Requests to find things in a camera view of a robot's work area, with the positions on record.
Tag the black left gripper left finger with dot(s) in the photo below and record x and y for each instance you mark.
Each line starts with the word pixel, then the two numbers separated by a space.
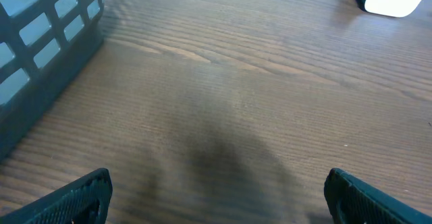
pixel 85 200

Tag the grey plastic basket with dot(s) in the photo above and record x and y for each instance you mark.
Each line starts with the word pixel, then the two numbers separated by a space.
pixel 44 45

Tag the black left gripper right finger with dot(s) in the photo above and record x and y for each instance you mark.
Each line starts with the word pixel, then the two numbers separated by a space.
pixel 351 200

